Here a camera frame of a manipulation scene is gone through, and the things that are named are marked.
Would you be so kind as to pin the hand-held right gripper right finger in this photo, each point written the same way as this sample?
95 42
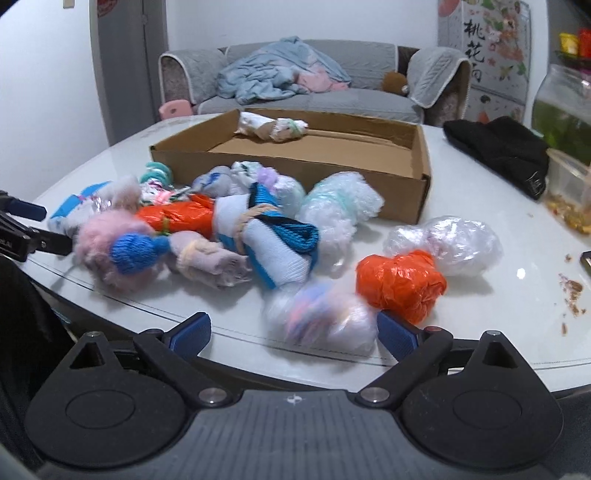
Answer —
397 339

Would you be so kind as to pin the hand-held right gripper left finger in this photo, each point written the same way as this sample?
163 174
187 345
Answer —
191 333

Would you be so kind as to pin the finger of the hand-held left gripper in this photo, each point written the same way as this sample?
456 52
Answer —
55 242
27 208

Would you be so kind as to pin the light blue and white sock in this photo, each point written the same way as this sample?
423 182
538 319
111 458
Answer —
69 210

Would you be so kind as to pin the orange plastic bundle green tie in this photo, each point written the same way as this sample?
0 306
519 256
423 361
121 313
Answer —
180 217

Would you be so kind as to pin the bubble wrap bundle teal band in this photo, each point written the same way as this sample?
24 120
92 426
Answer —
339 203

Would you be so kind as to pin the pale pink plastic bundle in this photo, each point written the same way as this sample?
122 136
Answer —
281 187

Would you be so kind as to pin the brown cardboard box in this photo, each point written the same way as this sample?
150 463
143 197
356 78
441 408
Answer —
323 152

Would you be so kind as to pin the pink fluffy sock bundle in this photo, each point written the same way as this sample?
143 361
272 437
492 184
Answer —
101 249

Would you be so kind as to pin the beige pink sock bundle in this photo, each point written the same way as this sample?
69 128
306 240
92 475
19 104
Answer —
207 261

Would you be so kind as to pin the blue knit sock bundle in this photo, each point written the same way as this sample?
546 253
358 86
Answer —
134 251

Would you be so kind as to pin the clear plastic bundle colourful contents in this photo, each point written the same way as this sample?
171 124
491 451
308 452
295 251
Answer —
318 314

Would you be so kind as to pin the pale fluffy sock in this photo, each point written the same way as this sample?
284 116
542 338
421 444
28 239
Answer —
124 191

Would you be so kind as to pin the clear plastic bundle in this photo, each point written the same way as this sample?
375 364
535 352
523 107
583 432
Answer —
448 244

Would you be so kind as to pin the blue white sock bundle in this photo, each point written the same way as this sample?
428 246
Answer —
263 244

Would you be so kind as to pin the teal and white sock bundle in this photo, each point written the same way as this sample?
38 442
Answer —
157 173

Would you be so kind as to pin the grey sock bundle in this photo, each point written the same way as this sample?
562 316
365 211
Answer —
212 180

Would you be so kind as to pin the white plastic bundle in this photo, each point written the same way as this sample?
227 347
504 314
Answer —
244 173

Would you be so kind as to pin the pink stool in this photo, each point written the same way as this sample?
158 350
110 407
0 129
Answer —
175 108

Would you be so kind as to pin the food crumbs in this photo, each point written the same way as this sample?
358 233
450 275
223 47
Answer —
572 290

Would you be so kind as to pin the black knit cloth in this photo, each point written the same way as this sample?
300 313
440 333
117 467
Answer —
498 147

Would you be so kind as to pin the white sock roll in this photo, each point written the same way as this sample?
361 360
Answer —
251 122

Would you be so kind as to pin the patterned bundle with green band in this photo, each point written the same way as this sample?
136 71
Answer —
288 129

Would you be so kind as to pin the clear plastic food container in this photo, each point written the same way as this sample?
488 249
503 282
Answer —
570 184

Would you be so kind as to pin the grey sofa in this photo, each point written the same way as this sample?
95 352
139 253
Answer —
323 99

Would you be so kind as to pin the brown plush toy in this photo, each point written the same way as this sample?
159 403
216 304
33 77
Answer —
395 82

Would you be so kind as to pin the pink cloth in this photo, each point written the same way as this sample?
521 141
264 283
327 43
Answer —
318 83

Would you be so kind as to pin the light blue blanket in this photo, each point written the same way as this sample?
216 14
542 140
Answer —
268 69

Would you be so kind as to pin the glass jar with green contents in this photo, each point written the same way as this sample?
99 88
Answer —
563 106

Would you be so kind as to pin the yellow container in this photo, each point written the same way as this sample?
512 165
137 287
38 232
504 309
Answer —
569 44

